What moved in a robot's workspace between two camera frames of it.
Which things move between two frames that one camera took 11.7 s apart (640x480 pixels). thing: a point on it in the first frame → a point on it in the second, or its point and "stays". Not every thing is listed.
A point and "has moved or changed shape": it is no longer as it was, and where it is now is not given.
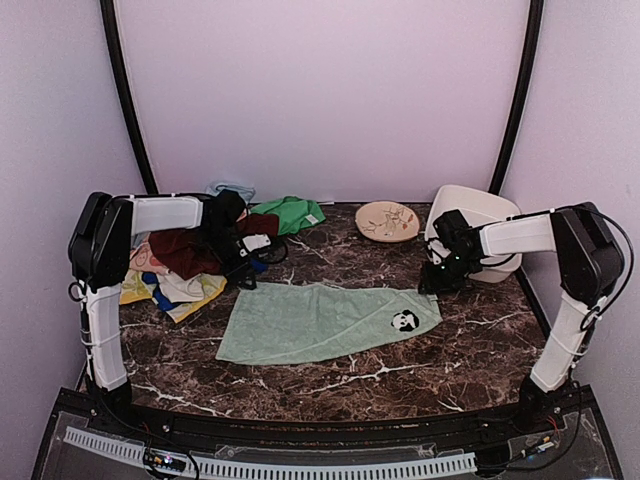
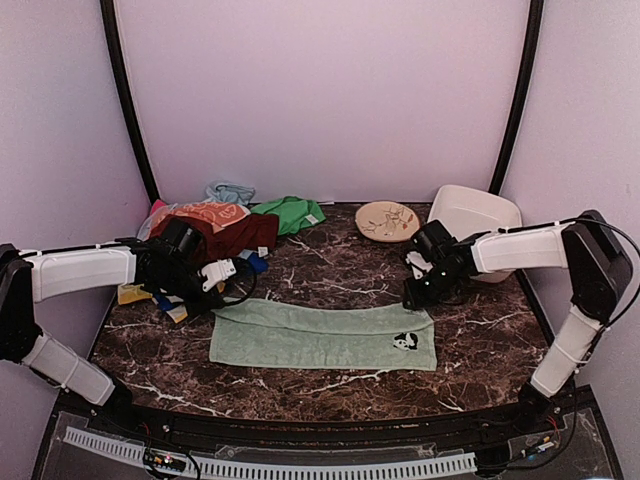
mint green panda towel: x=283 y=323 has moved or changed shape
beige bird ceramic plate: x=387 y=221 stays
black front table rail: x=490 y=423 stays
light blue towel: x=247 y=192 stays
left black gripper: x=234 y=272 → x=211 y=301
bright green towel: x=293 y=213 stays
